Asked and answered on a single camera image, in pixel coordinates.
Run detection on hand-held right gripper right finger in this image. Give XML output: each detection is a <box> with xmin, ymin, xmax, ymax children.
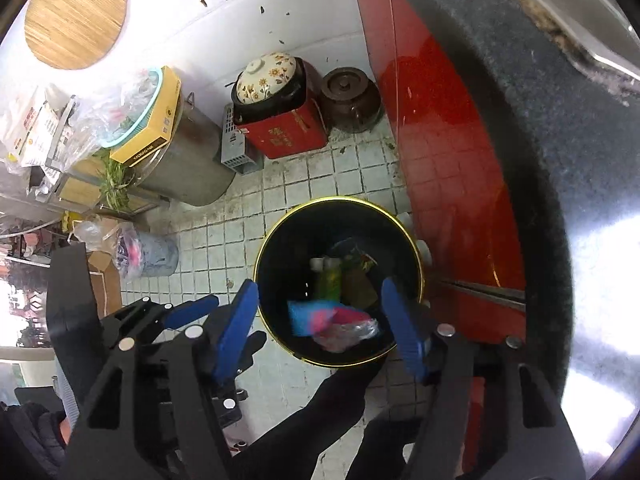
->
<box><xmin>380</xmin><ymin>277</ymin><xmax>588</xmax><ymax>480</ymax></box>

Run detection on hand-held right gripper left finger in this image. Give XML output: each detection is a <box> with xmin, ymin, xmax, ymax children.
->
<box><xmin>65</xmin><ymin>277</ymin><xmax>268</xmax><ymax>480</ymax></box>

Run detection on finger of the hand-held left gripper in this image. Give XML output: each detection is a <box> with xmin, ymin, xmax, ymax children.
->
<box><xmin>100</xmin><ymin>294</ymin><xmax>221</xmax><ymax>346</ymax></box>

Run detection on black trash bin gold rim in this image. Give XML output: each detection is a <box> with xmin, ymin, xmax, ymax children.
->
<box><xmin>252</xmin><ymin>196</ymin><xmax>427</xmax><ymax>368</ymax></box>

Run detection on person's left forearm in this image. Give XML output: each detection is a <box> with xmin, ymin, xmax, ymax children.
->
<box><xmin>0</xmin><ymin>385</ymin><xmax>71</xmax><ymax>480</ymax></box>

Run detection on brown cardboard box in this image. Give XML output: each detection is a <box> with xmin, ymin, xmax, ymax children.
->
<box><xmin>87</xmin><ymin>247</ymin><xmax>123</xmax><ymax>318</ymax></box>

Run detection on clear plastic wrapper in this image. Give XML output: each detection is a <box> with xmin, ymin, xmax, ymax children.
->
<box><xmin>312</xmin><ymin>317</ymin><xmax>383</xmax><ymax>353</ymax></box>

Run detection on grey bucket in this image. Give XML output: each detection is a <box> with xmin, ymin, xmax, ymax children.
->
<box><xmin>135</xmin><ymin>230</ymin><xmax>180</xmax><ymax>278</ymax></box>

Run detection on blue and pink packet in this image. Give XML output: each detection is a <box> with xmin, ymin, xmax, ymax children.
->
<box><xmin>287</xmin><ymin>300</ymin><xmax>371</xmax><ymax>338</ymax></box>

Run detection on olive brown packet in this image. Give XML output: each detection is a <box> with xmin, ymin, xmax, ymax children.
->
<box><xmin>342</xmin><ymin>255</ymin><xmax>381</xmax><ymax>308</ymax></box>

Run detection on plastic bag with pink items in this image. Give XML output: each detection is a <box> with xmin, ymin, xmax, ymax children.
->
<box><xmin>112</xmin><ymin>225</ymin><xmax>147</xmax><ymax>282</ymax></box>

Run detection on green plastic bottle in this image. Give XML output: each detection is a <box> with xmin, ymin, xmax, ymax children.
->
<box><xmin>311</xmin><ymin>256</ymin><xmax>345</xmax><ymax>306</ymax></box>

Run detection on person's black trousers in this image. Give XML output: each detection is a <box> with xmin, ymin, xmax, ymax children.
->
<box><xmin>245</xmin><ymin>357</ymin><xmax>426</xmax><ymax>480</ymax></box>

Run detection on green leafy herbs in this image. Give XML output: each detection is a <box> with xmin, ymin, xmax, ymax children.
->
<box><xmin>97</xmin><ymin>147</ymin><xmax>133</xmax><ymax>211</ymax></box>

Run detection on large steel pot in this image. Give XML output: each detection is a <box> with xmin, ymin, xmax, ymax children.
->
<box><xmin>127</xmin><ymin>92</ymin><xmax>236</xmax><ymax>208</ymax></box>

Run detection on grey perforated basket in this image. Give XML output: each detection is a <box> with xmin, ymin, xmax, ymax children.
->
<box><xmin>221</xmin><ymin>104</ymin><xmax>263</xmax><ymax>168</ymax></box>

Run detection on clear plastic bag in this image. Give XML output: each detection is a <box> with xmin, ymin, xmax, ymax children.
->
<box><xmin>0</xmin><ymin>72</ymin><xmax>151</xmax><ymax>171</ymax></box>

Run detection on white printed packet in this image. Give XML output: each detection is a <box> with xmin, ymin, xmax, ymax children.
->
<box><xmin>0</xmin><ymin>85</ymin><xmax>66</xmax><ymax>166</ymax></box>

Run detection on yellow cardboard box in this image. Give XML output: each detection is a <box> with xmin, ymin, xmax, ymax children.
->
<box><xmin>109</xmin><ymin>66</ymin><xmax>182</xmax><ymax>165</ymax></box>

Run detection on red printed box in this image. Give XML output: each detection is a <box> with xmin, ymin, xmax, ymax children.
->
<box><xmin>232</xmin><ymin>95</ymin><xmax>331</xmax><ymax>160</ymax></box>

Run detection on teal plastic basket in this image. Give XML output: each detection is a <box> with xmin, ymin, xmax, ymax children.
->
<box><xmin>97</xmin><ymin>66</ymin><xmax>167</xmax><ymax>150</ymax></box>

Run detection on red cabinet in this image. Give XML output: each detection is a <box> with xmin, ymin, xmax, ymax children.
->
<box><xmin>347</xmin><ymin>0</ymin><xmax>528</xmax><ymax>466</ymax></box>

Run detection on floral ceramic casserole pot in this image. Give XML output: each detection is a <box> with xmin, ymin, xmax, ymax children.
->
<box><xmin>230</xmin><ymin>51</ymin><xmax>308</xmax><ymax>126</ymax></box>

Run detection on brown clay jar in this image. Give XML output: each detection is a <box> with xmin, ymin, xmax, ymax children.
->
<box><xmin>319</xmin><ymin>66</ymin><xmax>385</xmax><ymax>134</ymax></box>

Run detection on round wooden board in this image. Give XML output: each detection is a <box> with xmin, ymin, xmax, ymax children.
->
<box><xmin>22</xmin><ymin>0</ymin><xmax>128</xmax><ymax>71</ymax></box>

